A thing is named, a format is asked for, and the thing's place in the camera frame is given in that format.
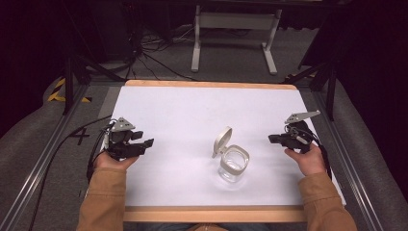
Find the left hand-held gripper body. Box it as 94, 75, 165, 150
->
102, 116, 144, 161

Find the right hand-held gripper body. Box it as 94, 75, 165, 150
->
278, 110, 321, 154

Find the clear glass jar with lid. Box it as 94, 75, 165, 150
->
211, 125, 251, 184

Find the person's left hand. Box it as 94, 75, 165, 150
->
94, 150, 140, 171

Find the person's right hand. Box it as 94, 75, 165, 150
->
284, 143, 327, 177

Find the black metal stand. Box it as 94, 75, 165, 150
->
63, 51, 126, 116
282, 61, 338, 122

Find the yellow black floor tape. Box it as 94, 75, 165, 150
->
47, 78, 92, 104

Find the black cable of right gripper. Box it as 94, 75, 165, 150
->
288, 125, 333, 181

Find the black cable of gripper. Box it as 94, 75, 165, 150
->
288, 125, 333, 181
28, 115, 114, 231

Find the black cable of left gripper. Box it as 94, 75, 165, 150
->
28, 115, 114, 231

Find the aluminium rail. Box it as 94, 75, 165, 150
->
0, 84, 89, 231
313, 90, 385, 231

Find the bundle of floor cables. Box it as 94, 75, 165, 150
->
121, 25, 200, 82

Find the white metal table frame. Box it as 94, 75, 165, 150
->
191, 4, 283, 76

